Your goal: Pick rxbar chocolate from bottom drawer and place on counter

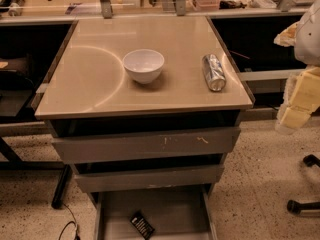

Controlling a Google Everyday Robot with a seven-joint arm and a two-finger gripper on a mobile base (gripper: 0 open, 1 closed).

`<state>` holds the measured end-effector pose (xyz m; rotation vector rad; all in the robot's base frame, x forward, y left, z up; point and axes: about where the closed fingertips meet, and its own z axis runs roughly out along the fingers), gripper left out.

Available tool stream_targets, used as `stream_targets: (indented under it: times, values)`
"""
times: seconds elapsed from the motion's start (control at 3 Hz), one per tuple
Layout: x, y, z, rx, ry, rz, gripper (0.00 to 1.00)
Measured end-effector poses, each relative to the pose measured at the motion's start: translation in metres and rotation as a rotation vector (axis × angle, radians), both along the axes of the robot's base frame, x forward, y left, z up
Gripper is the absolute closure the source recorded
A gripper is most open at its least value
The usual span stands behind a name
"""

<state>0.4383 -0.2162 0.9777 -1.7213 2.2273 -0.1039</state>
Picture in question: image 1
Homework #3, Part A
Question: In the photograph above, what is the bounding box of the black floor cable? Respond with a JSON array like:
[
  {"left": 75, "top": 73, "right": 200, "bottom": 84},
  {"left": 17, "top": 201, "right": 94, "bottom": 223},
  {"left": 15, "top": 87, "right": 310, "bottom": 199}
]
[{"left": 57, "top": 203, "right": 82, "bottom": 240}]

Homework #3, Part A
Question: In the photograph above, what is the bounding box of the middle grey drawer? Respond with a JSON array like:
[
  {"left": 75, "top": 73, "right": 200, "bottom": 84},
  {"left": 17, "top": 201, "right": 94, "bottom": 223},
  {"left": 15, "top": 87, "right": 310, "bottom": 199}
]
[{"left": 72, "top": 165, "right": 224, "bottom": 193}]

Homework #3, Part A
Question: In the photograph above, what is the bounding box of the black rxbar chocolate wrapper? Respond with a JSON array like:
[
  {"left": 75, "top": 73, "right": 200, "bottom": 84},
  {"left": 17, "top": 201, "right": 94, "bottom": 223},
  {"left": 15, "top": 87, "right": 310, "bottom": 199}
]
[{"left": 130, "top": 211, "right": 155, "bottom": 240}]

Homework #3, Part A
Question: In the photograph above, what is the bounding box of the grey drawer cabinet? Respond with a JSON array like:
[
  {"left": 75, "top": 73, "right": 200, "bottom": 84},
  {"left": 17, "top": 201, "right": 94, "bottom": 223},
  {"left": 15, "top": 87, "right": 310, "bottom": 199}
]
[{"left": 34, "top": 15, "right": 256, "bottom": 240}]

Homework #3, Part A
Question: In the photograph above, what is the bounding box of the black desk leg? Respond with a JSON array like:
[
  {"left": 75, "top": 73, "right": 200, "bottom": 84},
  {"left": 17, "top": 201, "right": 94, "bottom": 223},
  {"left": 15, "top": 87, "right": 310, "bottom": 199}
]
[{"left": 51, "top": 165, "right": 71, "bottom": 209}]

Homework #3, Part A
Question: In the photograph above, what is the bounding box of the black caster wheel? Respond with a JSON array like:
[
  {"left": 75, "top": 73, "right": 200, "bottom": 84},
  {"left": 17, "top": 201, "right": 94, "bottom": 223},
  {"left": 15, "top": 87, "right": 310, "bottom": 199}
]
[{"left": 303, "top": 154, "right": 320, "bottom": 167}]

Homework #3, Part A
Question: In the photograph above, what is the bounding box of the silver drink can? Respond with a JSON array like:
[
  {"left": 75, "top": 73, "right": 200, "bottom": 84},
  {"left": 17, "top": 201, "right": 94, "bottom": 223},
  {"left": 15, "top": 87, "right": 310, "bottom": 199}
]
[{"left": 202, "top": 54, "right": 226, "bottom": 92}]

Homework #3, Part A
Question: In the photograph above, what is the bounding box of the white bowl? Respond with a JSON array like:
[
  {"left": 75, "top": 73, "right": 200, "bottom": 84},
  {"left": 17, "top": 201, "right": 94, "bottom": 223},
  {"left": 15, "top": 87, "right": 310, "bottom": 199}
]
[{"left": 122, "top": 49, "right": 165, "bottom": 84}]

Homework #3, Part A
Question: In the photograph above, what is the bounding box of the top grey drawer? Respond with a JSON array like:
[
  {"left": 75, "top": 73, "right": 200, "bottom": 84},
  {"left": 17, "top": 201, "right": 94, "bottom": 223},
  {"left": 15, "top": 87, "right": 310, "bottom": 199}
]
[{"left": 52, "top": 127, "right": 240, "bottom": 164}]

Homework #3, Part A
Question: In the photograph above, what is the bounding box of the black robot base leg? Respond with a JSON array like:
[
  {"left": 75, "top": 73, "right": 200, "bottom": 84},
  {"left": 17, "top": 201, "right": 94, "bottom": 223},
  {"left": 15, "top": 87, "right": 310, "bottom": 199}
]
[{"left": 287, "top": 200, "right": 320, "bottom": 217}]

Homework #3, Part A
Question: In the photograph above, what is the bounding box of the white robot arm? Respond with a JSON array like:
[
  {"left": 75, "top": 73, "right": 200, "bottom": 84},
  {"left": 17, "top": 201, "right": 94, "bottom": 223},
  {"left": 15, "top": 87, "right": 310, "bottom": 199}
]
[{"left": 274, "top": 0, "right": 320, "bottom": 134}]

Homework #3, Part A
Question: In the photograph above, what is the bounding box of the open bottom grey drawer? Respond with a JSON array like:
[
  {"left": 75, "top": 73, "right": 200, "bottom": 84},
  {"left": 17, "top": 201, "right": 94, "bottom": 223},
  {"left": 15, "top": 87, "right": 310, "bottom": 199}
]
[{"left": 94, "top": 186, "right": 218, "bottom": 240}]

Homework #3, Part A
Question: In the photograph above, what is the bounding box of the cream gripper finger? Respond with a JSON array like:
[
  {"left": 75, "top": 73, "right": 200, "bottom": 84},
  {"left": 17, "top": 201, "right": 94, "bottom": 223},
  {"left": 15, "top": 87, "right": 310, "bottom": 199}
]
[
  {"left": 279, "top": 67, "right": 320, "bottom": 130},
  {"left": 274, "top": 22, "right": 297, "bottom": 47}
]

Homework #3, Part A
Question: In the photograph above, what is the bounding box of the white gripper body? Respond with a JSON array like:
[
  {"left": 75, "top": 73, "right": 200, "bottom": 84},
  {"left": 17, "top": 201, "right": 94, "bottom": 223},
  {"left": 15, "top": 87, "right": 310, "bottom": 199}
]
[{"left": 275, "top": 63, "right": 320, "bottom": 135}]

